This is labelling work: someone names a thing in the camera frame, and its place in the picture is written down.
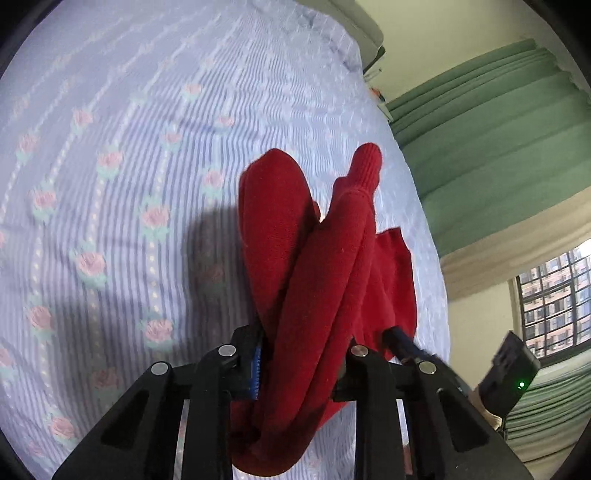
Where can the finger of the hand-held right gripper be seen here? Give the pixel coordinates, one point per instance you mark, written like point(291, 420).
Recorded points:
point(406, 344)

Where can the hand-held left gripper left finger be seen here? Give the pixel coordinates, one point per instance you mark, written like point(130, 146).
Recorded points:
point(255, 374)

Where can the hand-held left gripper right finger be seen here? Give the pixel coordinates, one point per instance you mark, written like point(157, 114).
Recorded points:
point(364, 383)

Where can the red cartoon print sweater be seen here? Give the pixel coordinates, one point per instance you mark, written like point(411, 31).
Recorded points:
point(332, 277)

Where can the green curtain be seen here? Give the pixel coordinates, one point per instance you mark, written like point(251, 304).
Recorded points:
point(549, 415)
point(485, 138)

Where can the black framed window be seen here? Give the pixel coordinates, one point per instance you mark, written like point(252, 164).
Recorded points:
point(554, 309)

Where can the beige curtain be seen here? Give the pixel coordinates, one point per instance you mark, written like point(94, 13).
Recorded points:
point(498, 270)

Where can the blue floral striped bed sheet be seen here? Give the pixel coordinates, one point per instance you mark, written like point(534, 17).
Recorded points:
point(138, 184)

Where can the white nightstand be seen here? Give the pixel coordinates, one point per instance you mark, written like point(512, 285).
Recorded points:
point(383, 108)

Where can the grey padded headboard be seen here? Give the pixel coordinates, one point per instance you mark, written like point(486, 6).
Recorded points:
point(360, 27)

